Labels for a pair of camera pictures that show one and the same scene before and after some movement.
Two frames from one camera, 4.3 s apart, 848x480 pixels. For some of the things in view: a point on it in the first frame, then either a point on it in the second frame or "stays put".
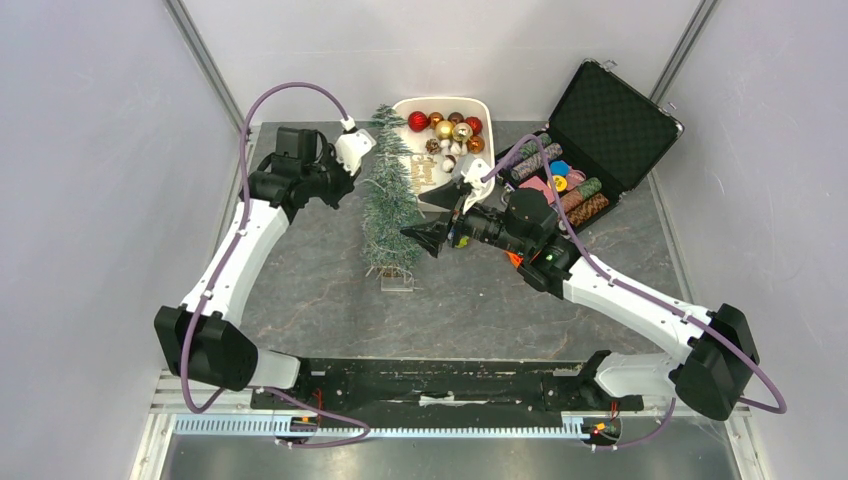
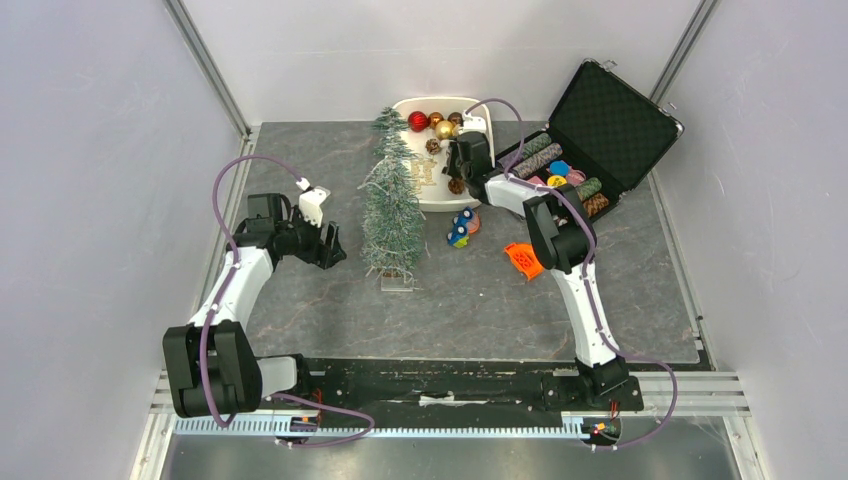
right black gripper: x=454 y=221 -> x=457 y=158
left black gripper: x=346 y=185 -> x=321 y=254
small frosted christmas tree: x=390 y=217 stays put
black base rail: x=445 y=390 stays put
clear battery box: x=398 y=284 stays put
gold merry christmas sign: x=421 y=171 stays put
